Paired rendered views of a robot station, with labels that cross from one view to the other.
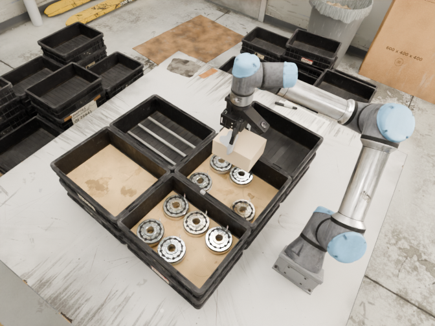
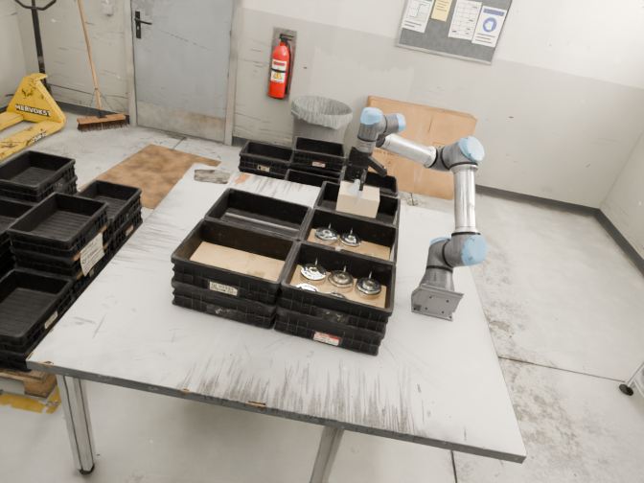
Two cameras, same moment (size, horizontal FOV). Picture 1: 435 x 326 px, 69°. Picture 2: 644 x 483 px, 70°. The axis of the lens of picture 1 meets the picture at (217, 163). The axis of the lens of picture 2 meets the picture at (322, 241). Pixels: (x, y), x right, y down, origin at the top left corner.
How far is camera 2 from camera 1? 1.07 m
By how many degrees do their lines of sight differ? 29
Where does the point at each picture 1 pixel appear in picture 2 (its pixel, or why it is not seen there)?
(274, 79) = (393, 124)
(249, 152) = (374, 197)
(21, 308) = not seen: outside the picture
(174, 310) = (356, 365)
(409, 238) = not seen: hidden behind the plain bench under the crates
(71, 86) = (59, 222)
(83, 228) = (214, 330)
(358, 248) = (483, 247)
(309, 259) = (445, 281)
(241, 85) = (371, 131)
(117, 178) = (236, 266)
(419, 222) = not seen: hidden behind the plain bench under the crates
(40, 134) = (21, 294)
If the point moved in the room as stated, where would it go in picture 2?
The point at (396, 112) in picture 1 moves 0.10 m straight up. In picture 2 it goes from (471, 141) to (479, 117)
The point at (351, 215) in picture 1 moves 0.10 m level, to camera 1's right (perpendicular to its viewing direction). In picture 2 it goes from (468, 224) to (487, 222)
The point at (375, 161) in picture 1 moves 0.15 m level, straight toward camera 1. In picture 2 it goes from (469, 179) to (471, 195)
